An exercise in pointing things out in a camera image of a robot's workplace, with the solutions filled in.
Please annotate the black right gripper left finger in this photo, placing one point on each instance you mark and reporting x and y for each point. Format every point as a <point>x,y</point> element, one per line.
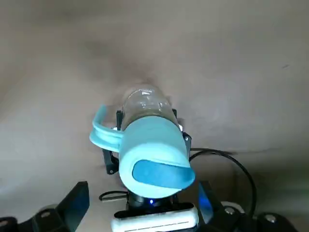
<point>67,210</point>

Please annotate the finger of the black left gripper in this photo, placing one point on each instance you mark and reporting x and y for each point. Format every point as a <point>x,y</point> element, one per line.
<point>187,142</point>
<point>111,164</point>

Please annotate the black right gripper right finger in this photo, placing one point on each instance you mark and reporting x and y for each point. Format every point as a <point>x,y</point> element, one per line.
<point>227,217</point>

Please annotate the clear glass jar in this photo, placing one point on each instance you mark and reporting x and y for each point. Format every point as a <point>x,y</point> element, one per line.
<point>144,104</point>

